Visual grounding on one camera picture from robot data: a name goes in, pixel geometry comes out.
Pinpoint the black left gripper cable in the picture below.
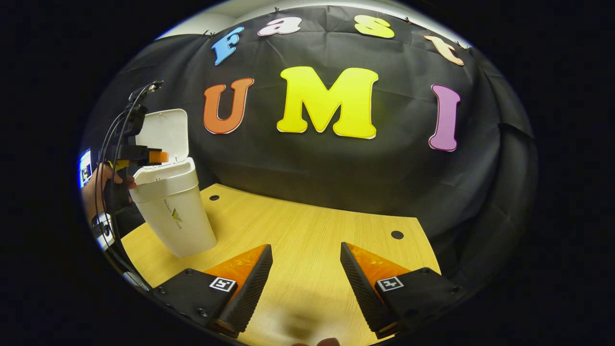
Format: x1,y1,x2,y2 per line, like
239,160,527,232
94,82,161,270

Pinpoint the computer monitor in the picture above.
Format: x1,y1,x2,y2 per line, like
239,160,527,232
78,149,93,189

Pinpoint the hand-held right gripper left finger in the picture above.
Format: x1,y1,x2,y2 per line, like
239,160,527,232
151,244,273,338

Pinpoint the black backdrop cloth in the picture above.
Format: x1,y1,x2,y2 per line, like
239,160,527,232
82,6,539,289

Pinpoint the wooden desktop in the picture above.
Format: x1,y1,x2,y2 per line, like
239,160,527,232
120,183,442,346

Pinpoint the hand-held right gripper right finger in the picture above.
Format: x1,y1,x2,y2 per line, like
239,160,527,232
340,242,464,339

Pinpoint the white desktop garbage bin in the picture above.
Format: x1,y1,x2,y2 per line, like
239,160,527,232
129,109,218,258

